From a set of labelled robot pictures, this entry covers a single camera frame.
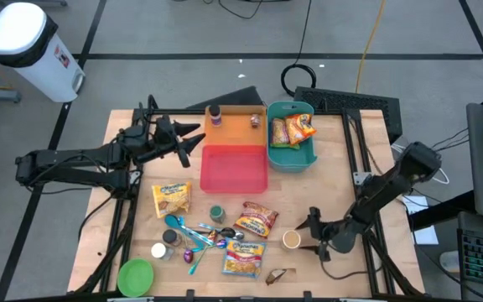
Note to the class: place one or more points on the orange plastic tray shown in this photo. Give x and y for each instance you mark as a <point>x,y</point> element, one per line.
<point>235,134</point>

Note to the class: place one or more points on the tan lidded food jar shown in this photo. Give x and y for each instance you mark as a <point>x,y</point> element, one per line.
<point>291,240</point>

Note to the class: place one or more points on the shiny silver metal spoon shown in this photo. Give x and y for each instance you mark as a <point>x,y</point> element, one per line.
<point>239,235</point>

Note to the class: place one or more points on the orange Maruchan ramen packet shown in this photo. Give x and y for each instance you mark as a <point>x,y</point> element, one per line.
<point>256,219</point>

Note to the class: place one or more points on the small clear spice jar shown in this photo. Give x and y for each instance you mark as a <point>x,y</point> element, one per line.
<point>256,121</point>

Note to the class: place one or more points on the brown snack bar wrapper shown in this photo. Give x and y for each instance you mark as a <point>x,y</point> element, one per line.
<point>275,276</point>

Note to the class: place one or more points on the light blue plastic spoon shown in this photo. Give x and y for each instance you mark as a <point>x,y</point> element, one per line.
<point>195,234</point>

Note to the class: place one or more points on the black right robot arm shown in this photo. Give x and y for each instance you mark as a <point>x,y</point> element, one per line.
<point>392,178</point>

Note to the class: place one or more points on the purple iridescent metal spoon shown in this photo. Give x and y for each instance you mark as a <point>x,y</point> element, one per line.
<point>188,255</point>

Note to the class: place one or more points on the green pink chips bag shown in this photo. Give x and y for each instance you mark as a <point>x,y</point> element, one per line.
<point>279,132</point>

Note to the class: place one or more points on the gold metal spoon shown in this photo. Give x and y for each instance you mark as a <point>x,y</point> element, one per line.
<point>212,236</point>

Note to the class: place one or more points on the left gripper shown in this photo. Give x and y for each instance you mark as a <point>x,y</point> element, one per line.
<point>168,134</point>

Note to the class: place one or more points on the white lidded glass jar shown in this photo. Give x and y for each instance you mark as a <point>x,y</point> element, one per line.
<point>158,250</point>

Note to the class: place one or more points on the green plastic bowl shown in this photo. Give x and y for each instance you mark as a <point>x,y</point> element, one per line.
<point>135,277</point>

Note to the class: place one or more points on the white paper sheet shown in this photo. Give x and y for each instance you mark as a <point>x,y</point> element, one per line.
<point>428,235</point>

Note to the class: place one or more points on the black table edge clamp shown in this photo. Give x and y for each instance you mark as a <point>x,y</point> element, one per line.
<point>190,295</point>
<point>307,296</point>

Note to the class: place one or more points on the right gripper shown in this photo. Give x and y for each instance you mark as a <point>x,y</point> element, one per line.
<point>338,237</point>

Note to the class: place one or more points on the white trash can black liner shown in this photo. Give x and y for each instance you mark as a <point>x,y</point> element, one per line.
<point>15,27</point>

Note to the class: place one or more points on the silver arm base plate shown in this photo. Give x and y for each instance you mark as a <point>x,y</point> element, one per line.
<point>361,178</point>

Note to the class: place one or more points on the black desk leg bar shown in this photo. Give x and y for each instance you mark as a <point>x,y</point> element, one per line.
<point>443,209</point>

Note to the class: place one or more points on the teal plastic bin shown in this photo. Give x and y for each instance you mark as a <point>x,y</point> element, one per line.
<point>292,161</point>

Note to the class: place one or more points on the black metal rig frame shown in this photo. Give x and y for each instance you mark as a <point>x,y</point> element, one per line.
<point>183,111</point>

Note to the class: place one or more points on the yellow Maruchan ramen packet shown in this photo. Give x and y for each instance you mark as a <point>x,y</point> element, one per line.
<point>172,199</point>

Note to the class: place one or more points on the blue Maruchan beef ramen packet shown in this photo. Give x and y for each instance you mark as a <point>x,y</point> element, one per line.
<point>243,260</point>

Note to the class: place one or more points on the white computer mouse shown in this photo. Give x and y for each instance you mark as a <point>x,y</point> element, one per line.
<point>449,261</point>

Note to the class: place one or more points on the bright orange snack bag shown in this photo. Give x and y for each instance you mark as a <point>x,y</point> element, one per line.
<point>300,128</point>

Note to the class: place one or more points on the green lidded spice jar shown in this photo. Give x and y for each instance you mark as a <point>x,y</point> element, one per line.
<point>217,213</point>

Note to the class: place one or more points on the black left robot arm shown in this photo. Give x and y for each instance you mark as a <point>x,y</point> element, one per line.
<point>111,180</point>

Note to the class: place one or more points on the black lidded glass jar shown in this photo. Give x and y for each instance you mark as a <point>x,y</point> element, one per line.
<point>170,237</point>

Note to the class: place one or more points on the red plastic bin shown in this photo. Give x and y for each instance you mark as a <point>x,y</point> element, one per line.
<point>233,170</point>

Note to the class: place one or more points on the purple labelled black-lid jar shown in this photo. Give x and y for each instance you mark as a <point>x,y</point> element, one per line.
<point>215,115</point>

